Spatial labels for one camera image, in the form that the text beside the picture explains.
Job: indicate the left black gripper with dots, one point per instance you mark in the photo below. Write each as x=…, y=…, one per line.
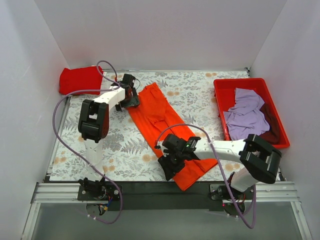
x=132, y=101

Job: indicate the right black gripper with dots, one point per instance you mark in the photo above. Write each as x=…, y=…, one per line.
x=171, y=162

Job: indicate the orange t shirt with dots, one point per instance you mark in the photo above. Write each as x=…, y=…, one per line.
x=153, y=116

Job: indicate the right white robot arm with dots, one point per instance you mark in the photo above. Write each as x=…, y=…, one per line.
x=260, y=161

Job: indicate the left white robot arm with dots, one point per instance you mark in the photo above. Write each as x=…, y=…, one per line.
x=94, y=127

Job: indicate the folded red t shirt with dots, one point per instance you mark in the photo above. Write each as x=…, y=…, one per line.
x=86, y=78

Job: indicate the lavender t shirt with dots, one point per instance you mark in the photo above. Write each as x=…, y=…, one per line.
x=245, y=117

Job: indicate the red plastic bin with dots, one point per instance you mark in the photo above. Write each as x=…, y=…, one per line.
x=224, y=92

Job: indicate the dark maroon t shirt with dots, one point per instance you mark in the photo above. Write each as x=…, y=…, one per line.
x=272, y=136

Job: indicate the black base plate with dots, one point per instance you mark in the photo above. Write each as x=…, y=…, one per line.
x=155, y=195

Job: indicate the aluminium frame rail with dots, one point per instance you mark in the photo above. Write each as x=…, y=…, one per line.
x=57, y=214

